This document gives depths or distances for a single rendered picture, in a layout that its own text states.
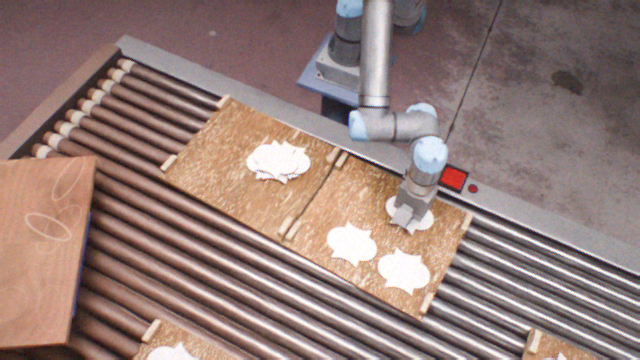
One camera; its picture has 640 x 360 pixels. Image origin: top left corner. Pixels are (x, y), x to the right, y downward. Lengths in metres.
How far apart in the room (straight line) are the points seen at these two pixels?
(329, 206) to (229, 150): 0.35
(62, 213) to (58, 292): 0.21
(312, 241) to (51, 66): 2.28
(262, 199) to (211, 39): 1.92
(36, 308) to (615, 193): 2.57
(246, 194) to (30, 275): 0.57
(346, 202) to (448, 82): 1.76
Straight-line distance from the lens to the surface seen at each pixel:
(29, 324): 1.41
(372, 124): 1.31
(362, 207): 1.53
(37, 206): 1.55
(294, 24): 3.39
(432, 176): 1.30
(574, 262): 1.65
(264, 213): 1.51
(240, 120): 1.70
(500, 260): 1.56
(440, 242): 1.52
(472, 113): 3.07
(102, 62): 1.93
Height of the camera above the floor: 2.26
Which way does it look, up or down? 57 degrees down
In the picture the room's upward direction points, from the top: 4 degrees clockwise
